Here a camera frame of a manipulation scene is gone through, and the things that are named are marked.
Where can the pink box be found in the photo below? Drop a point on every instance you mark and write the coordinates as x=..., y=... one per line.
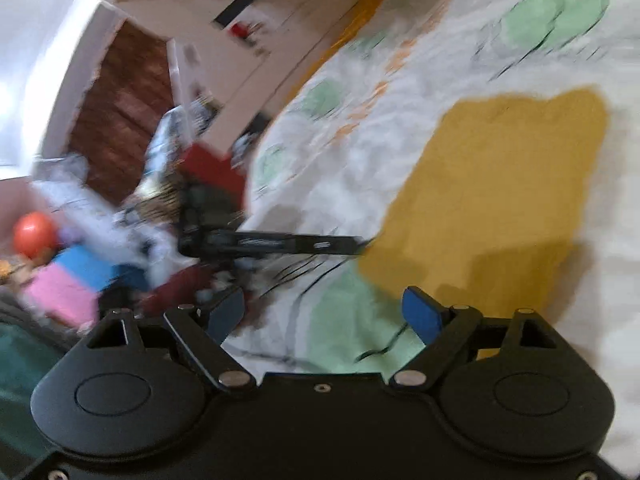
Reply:
x=61, y=294

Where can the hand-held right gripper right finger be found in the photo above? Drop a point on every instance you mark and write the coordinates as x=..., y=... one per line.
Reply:
x=422, y=316

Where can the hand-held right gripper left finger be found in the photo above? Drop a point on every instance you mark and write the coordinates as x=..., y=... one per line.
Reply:
x=227, y=310

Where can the dark red cloth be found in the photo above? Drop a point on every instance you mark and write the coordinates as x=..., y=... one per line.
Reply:
x=172, y=292

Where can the brown wooden door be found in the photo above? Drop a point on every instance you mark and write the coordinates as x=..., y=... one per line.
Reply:
x=122, y=110

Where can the dark green cloth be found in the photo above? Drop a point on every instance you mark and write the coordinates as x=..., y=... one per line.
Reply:
x=22, y=375

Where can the mustard yellow small garment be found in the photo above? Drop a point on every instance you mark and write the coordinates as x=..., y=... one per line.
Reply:
x=495, y=195

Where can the blue box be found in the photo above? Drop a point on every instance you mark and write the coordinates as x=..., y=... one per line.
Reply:
x=87, y=266

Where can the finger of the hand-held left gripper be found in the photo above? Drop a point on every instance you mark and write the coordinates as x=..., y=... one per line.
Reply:
x=300, y=244

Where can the orange ball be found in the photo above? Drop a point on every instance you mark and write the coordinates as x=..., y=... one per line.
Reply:
x=35, y=233

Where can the white printed bed sheet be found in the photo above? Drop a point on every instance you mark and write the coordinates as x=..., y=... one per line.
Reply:
x=380, y=125

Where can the pile of mixed clutter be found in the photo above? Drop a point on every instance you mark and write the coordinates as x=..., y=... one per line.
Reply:
x=150, y=180

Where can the cardboard box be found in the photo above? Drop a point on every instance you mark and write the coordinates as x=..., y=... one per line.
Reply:
x=285, y=45

